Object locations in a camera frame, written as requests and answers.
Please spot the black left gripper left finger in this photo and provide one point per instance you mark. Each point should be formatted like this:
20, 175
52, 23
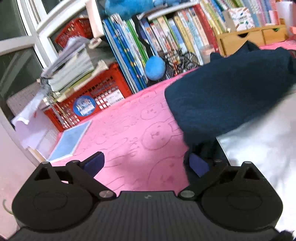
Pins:
74, 181

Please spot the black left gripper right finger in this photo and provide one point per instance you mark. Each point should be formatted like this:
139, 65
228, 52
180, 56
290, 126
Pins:
202, 175

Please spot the navy white zip jacket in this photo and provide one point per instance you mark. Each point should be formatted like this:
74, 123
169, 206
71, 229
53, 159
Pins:
242, 108

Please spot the blue notebook on blanket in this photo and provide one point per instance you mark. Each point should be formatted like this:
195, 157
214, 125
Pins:
68, 142

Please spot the red plastic crate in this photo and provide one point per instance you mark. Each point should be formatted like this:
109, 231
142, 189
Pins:
91, 94

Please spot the stack of papers and books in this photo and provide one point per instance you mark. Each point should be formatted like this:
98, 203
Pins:
77, 59

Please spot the miniature bicycle model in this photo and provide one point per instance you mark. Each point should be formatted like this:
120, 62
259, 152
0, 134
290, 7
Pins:
179, 63

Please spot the blue Doraemon plush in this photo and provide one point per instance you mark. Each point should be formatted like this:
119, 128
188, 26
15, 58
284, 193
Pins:
155, 68

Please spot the wooden drawer organizer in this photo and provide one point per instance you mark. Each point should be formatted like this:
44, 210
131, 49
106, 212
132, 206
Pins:
229, 43

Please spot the row of colourful books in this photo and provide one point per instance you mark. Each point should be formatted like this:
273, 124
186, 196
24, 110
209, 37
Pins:
190, 26

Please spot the pocket label printer box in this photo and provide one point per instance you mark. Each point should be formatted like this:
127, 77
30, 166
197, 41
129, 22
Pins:
238, 19

